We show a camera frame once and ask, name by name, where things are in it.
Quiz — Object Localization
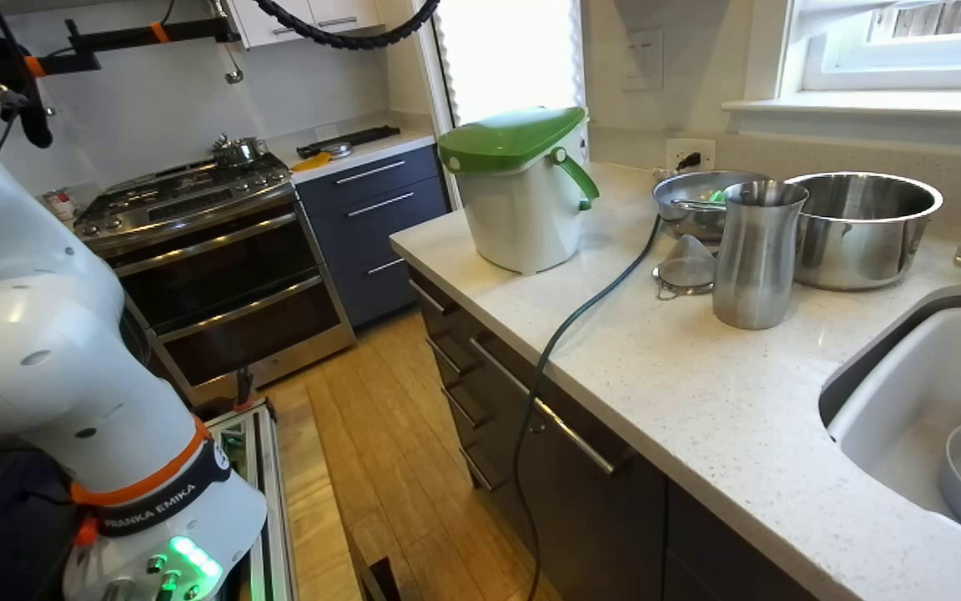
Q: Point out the green bin lid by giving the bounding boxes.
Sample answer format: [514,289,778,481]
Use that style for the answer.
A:
[433,105,595,176]

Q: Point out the steel cone funnel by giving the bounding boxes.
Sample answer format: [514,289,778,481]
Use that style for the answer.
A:
[651,229,720,304]

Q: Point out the dark counter base cabinet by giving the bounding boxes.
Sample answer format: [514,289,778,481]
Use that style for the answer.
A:
[404,268,824,601]

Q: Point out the long black bar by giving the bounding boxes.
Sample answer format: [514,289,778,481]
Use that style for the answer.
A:
[293,125,404,161]

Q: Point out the stainless steel oven range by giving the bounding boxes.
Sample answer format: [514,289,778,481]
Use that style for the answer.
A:
[70,147,362,410]

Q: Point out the tall stainless steel cup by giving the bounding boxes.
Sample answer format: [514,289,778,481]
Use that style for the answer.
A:
[710,176,811,333]

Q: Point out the steel kettle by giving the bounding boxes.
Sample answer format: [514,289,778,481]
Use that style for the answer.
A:
[209,132,266,170]

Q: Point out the wide stainless steel pot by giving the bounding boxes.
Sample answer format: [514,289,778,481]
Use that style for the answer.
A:
[780,167,947,295]

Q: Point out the small white red bottle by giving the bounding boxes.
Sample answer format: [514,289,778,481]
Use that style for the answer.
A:
[40,187,80,226]

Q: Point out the white kitchen sink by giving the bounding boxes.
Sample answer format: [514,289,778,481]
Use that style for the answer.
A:
[817,280,961,562]

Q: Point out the green cable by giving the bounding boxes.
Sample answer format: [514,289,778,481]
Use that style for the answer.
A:
[509,209,669,601]

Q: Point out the white compost bin green handle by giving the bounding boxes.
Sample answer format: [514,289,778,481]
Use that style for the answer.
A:
[445,117,605,277]

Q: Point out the steel drawer handle bar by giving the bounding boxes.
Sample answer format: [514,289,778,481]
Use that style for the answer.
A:
[467,333,620,477]

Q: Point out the white wall outlet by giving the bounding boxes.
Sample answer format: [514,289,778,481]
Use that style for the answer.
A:
[665,132,718,176]

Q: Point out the metal robot stand frame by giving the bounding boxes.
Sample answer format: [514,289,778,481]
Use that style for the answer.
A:
[204,401,298,601]

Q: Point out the white window frame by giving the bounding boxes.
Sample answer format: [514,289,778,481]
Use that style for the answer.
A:
[720,0,961,152]

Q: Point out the black camera mount orange clips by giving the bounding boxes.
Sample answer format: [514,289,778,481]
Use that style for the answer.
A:
[0,13,242,152]

